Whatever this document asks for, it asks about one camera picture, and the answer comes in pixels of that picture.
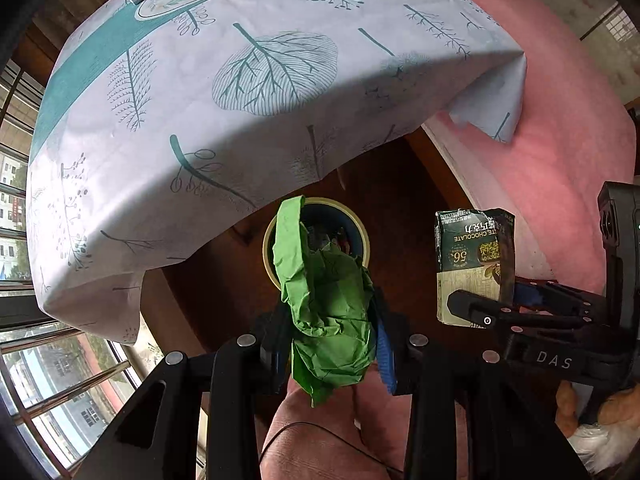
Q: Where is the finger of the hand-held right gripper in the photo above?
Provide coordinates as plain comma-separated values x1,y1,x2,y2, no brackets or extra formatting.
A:
515,276,608,312
446,289,608,333

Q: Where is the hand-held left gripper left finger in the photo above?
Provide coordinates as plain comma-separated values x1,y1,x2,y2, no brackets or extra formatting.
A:
72,307,293,480

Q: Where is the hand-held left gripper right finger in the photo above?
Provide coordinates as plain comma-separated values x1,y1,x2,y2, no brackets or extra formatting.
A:
370,292,591,480

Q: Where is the green paper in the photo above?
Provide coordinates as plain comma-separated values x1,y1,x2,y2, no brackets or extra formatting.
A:
272,195,378,408

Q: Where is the torn green cardboard box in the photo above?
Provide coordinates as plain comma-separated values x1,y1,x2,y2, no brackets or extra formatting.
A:
434,207,517,328

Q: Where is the blue trash bin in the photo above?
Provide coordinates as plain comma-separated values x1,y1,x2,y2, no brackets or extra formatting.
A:
262,197,371,293

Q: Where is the white printed plush toy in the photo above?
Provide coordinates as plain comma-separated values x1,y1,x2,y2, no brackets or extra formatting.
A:
555,380,640,476

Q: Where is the metal railing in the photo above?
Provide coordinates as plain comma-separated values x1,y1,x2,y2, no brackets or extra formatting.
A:
0,332,146,480

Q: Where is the leaf-print tablecloth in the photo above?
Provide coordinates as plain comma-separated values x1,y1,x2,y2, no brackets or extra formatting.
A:
25,0,528,346

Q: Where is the window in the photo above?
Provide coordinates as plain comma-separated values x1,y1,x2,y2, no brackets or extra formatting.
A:
0,60,56,321

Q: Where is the black cable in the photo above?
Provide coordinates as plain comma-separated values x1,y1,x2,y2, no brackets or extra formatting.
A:
260,422,403,476

